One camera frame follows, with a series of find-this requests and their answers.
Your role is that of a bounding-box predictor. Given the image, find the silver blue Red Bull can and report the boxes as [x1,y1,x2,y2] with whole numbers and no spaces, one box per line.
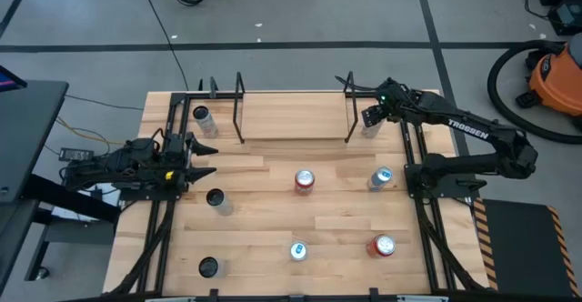
[366,166,394,193]
[289,240,309,262]

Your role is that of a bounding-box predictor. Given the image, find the black desk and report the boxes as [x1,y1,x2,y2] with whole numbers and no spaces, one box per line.
[0,80,122,294]

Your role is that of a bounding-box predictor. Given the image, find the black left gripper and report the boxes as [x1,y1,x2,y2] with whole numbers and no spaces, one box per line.
[154,131,220,193]

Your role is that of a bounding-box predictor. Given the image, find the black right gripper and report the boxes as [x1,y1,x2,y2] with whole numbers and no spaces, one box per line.
[362,78,410,128]

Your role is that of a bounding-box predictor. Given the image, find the computer monitor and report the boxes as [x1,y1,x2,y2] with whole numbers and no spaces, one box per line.
[0,64,27,93]

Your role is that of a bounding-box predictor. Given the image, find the long black floor cable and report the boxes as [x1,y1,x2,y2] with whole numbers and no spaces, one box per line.
[135,0,190,92]

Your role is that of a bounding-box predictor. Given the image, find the black striped floor mat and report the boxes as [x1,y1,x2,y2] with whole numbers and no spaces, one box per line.
[472,196,582,302]

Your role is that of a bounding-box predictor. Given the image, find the white Celsius Peach Vibe can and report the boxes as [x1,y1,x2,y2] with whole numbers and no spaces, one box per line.
[192,105,220,139]
[197,256,228,279]

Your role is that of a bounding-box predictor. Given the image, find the black aluminium table frame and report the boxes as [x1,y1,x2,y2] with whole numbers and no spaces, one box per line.
[102,90,497,302]

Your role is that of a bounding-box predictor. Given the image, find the black equipment cases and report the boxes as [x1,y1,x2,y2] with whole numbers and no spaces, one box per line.
[522,0,582,37]

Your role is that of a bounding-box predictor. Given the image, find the white Celsius Tropical Vibe can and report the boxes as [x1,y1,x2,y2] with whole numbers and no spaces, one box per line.
[361,120,386,140]
[206,187,235,217]

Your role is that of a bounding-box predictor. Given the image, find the wooden shelf with black frame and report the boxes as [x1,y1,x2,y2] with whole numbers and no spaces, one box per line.
[231,70,358,145]

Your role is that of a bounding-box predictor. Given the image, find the orange Fanta can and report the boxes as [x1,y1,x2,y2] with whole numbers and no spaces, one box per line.
[294,168,316,197]
[365,233,397,259]

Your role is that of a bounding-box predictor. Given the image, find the black power adapter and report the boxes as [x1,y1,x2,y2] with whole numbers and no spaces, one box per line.
[58,146,95,162]

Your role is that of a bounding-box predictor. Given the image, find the orange shop vacuum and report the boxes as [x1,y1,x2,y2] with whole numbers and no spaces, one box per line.
[486,39,582,146]
[516,33,582,133]

